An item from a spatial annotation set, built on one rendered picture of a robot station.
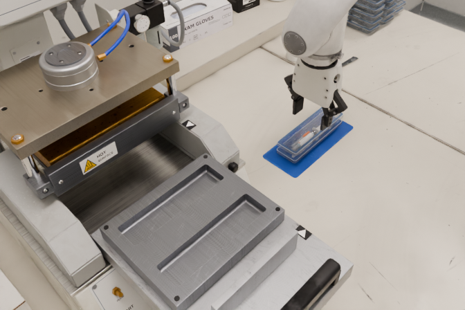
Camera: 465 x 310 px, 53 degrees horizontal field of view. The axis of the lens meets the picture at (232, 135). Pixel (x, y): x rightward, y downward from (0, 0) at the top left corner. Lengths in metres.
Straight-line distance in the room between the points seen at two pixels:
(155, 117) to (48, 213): 0.21
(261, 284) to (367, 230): 0.39
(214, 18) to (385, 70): 0.50
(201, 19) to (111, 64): 0.64
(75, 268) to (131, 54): 0.33
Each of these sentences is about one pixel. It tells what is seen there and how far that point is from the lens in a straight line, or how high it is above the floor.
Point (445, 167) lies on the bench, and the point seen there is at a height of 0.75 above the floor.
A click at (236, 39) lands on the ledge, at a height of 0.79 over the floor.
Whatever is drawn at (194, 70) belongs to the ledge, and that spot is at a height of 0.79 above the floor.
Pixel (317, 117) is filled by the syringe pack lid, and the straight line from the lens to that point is 1.12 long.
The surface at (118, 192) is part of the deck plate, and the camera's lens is 0.80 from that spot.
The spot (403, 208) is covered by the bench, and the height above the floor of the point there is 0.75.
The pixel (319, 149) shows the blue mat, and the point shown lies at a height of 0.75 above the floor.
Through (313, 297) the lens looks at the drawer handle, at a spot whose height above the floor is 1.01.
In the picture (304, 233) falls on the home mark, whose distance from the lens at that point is 0.68.
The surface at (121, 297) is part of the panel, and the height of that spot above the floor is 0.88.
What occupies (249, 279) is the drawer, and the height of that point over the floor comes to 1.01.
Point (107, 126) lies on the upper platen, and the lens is 0.72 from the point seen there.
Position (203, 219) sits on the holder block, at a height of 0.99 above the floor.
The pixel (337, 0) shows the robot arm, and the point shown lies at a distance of 0.79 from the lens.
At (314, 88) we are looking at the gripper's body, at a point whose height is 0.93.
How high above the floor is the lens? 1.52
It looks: 43 degrees down
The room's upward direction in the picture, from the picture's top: 2 degrees counter-clockwise
